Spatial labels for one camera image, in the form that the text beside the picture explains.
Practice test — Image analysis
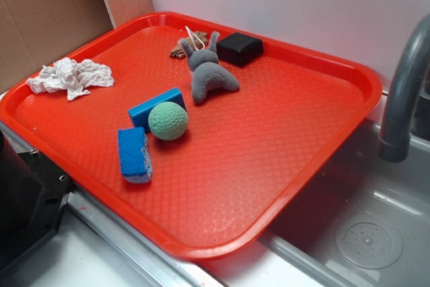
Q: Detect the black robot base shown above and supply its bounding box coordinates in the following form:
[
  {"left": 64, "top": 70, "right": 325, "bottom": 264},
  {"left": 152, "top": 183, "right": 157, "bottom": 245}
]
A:
[{"left": 1, "top": 134, "right": 71, "bottom": 273}]

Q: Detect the crumpled white paper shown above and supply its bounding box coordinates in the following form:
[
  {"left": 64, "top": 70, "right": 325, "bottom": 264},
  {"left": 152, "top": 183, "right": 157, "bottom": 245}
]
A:
[{"left": 26, "top": 57, "right": 115, "bottom": 101}]

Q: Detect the green dimpled ball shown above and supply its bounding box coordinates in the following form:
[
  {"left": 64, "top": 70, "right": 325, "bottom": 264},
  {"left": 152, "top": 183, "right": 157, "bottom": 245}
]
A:
[{"left": 148, "top": 101, "right": 188, "bottom": 141}]

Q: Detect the grey plush toy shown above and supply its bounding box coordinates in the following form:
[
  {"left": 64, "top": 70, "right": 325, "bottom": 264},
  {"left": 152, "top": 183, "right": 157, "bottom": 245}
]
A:
[{"left": 178, "top": 31, "right": 240, "bottom": 104}]

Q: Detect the blue plastic block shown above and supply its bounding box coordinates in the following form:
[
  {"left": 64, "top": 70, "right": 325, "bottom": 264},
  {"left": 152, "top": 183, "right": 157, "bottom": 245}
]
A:
[{"left": 128, "top": 87, "right": 187, "bottom": 133}]

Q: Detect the black rectangular block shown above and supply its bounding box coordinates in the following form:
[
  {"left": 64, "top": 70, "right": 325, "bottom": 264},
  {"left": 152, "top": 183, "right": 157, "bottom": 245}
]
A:
[{"left": 216, "top": 32, "right": 263, "bottom": 67}]

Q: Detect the brown fabric piece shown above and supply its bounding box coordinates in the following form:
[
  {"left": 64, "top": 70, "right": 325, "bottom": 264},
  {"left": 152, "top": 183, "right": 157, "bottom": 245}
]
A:
[{"left": 170, "top": 31, "right": 208, "bottom": 59}]

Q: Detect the blue sponge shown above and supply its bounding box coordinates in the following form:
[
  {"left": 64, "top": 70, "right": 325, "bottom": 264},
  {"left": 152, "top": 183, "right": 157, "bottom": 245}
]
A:
[{"left": 118, "top": 127, "right": 153, "bottom": 183}]

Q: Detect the grey plastic sink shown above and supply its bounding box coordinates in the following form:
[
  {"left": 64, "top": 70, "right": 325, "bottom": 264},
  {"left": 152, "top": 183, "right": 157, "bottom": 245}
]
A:
[{"left": 261, "top": 121, "right": 429, "bottom": 286}]

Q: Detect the grey faucet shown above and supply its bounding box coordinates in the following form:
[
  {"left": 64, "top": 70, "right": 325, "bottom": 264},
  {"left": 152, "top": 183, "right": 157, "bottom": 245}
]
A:
[{"left": 378, "top": 15, "right": 429, "bottom": 163}]

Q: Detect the brown cardboard panel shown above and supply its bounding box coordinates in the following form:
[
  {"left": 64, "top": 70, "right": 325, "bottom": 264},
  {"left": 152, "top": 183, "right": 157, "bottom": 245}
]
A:
[{"left": 1, "top": 0, "right": 112, "bottom": 92}]

